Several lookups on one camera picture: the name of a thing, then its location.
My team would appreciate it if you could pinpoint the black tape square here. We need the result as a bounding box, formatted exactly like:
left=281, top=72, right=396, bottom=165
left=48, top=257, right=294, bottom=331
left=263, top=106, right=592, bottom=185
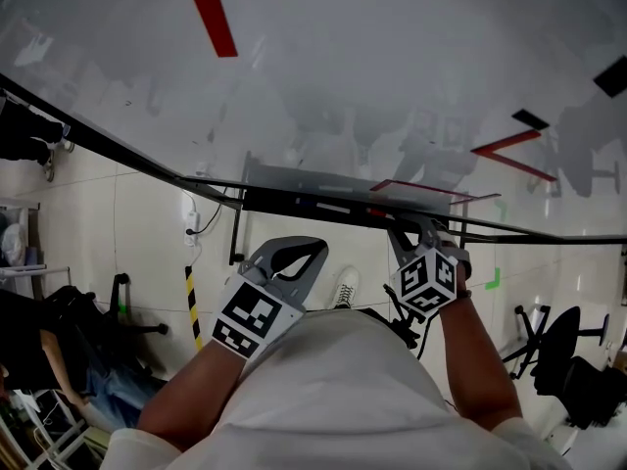
left=593, top=55, right=627, bottom=98

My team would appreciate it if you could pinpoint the person's right forearm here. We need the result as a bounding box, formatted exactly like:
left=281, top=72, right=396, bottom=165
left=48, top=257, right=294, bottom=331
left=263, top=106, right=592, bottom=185
left=435, top=289, right=523, bottom=433

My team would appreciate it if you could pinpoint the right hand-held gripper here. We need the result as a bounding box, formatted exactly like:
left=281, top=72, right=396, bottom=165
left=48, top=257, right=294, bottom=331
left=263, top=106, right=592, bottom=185
left=386, top=211, right=473, bottom=319

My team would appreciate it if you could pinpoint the black tape strip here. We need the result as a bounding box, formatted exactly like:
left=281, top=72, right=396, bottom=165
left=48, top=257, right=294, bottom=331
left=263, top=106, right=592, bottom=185
left=511, top=109, right=551, bottom=130

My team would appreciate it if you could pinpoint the white metal shelf rack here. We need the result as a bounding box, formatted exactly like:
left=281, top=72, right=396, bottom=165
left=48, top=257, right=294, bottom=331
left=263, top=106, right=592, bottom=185
left=0, top=202, right=72, bottom=296

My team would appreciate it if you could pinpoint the red angled tape mark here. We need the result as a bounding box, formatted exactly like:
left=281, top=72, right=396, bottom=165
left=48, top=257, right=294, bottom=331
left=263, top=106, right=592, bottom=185
left=470, top=128, right=558, bottom=183

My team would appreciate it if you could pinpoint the person's white right shoe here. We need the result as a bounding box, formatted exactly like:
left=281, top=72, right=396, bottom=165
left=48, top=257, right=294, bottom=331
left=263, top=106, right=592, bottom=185
left=328, top=264, right=362, bottom=310

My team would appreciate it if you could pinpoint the black power cable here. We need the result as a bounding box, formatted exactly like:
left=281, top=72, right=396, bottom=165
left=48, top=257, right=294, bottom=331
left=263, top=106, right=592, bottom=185
left=185, top=198, right=225, bottom=238

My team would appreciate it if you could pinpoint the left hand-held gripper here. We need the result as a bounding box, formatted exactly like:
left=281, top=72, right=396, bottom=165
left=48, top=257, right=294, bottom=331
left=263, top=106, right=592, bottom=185
left=209, top=235, right=328, bottom=361

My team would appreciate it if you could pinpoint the red bracket tape mark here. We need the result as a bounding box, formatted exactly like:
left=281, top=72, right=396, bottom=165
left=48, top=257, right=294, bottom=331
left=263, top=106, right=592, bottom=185
left=369, top=178, right=502, bottom=206

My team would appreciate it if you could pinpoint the blue whiteboard marker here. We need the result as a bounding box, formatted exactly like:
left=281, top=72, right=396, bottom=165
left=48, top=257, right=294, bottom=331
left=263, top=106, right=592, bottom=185
left=295, top=197, right=352, bottom=214

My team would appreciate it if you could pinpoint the red tape strip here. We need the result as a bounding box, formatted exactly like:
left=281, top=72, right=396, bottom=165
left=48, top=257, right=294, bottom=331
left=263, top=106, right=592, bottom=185
left=180, top=0, right=239, bottom=58

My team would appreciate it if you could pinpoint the white whiteboard with black stand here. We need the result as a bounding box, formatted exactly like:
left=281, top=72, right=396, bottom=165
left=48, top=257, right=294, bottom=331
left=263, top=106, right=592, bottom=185
left=0, top=0, right=627, bottom=267

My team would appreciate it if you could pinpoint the person's white shirt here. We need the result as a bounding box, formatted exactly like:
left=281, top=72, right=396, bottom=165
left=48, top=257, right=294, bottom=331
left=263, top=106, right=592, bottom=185
left=100, top=308, right=574, bottom=470

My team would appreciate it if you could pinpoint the white power strip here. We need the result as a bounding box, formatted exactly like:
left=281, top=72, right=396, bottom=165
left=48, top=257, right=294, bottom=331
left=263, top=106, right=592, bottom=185
left=183, top=211, right=201, bottom=247

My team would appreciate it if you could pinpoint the person's left forearm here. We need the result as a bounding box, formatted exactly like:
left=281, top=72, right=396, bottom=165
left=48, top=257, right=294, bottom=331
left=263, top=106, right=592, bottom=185
left=136, top=340, right=246, bottom=452

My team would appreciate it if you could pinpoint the white plastic bag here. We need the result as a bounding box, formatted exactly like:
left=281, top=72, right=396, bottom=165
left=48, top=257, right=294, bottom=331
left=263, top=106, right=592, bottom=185
left=2, top=222, right=25, bottom=266

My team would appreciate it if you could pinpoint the black marker tray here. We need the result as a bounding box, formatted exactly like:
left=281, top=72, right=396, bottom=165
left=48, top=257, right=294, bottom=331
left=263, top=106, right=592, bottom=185
left=242, top=188, right=491, bottom=237

